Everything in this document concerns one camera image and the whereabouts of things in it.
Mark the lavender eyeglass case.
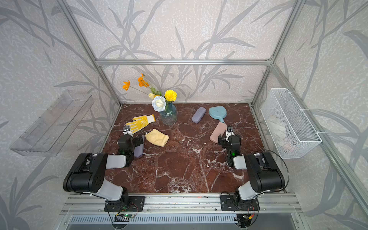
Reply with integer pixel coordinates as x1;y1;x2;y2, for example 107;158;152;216
192;107;206;124
134;134;145;158

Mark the yellow microfiber cloth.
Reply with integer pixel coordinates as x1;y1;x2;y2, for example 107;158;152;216
145;129;169;147

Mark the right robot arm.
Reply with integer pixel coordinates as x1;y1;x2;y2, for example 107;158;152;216
218;126;288;202

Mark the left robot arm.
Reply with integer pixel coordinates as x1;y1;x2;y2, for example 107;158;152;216
63;126;144;204

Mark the pink eyeglass case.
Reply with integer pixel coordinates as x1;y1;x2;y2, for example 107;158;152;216
210;122;227;144

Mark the yellow work glove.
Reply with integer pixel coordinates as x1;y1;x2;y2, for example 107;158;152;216
126;115;156;134

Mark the teal hand mirror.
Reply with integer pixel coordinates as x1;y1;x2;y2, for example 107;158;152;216
209;106;227;123

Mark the glass vase with flowers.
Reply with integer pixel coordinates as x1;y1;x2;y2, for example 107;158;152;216
122;73;177;112

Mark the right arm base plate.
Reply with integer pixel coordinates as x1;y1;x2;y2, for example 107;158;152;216
220;194;260;212

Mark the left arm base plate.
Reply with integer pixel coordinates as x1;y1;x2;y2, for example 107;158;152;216
104;196;146;212

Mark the white wire mesh basket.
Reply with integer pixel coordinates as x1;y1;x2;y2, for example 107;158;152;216
261;88;322;159

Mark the clear acrylic wall shelf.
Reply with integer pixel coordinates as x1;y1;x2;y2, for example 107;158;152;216
10;90;94;157

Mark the aluminium mounting rail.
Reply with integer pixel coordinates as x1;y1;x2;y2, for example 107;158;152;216
60;193;302;215

